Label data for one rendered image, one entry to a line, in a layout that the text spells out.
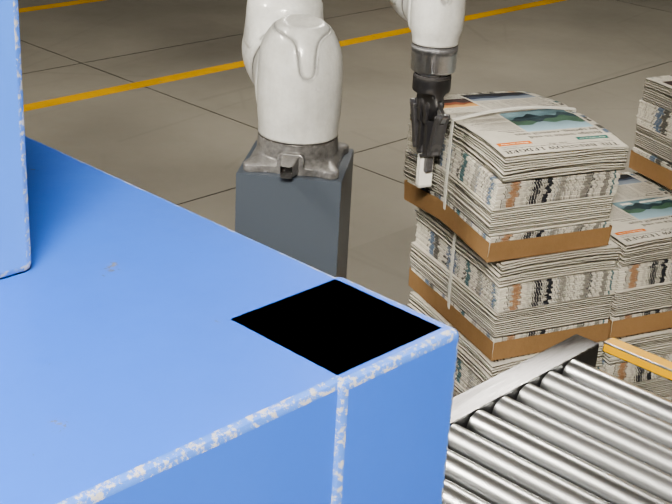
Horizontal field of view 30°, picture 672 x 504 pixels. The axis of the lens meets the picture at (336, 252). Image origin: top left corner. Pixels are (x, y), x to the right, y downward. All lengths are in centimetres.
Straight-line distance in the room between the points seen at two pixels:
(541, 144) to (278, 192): 51
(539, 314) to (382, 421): 204
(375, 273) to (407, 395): 382
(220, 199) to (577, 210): 264
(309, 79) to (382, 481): 177
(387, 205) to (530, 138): 257
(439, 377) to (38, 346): 18
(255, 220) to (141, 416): 189
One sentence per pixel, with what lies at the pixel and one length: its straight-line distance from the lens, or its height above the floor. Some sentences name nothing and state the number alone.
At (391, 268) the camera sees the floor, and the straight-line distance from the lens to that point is 443.
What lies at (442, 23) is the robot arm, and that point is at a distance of 240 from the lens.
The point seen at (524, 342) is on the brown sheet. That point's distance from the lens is 260.
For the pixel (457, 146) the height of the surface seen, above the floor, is 102.
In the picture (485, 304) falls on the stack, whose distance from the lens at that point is 257.
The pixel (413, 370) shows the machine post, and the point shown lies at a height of 154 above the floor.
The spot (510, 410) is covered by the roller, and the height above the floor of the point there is 79.
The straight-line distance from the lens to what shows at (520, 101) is 269.
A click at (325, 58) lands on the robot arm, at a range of 232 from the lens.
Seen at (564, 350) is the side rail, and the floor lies 80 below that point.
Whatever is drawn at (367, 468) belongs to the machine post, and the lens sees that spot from 57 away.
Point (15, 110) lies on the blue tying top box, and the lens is 60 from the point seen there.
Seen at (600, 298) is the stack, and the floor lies 71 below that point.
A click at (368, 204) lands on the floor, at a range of 499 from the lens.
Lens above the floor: 181
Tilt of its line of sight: 24 degrees down
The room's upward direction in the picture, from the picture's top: 3 degrees clockwise
